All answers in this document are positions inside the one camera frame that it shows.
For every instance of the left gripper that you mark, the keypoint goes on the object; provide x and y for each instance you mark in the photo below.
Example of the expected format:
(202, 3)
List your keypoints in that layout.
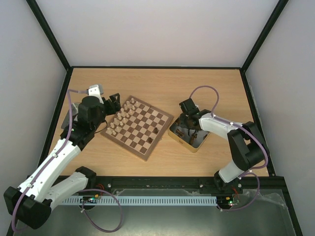
(113, 105)

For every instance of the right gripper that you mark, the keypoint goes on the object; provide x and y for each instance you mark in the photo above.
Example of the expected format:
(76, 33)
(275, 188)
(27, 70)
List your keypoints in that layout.
(186, 118)

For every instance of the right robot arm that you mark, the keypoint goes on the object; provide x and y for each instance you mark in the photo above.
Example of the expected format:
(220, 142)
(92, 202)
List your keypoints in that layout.
(247, 146)

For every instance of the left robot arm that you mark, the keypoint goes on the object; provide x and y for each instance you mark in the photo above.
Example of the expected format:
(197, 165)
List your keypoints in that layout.
(34, 199)

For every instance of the dark pieces in tin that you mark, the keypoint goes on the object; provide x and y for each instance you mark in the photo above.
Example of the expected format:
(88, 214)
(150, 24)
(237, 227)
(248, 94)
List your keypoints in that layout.
(193, 137)

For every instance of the wooden chess board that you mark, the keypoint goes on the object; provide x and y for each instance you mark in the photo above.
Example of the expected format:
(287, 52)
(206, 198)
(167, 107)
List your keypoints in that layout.
(134, 124)

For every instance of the gold metal tin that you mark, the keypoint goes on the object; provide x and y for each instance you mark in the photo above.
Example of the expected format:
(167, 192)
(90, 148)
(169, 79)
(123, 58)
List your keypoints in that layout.
(177, 137)

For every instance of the blue cable duct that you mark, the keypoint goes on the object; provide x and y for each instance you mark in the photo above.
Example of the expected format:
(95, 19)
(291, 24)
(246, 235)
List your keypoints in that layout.
(144, 201)

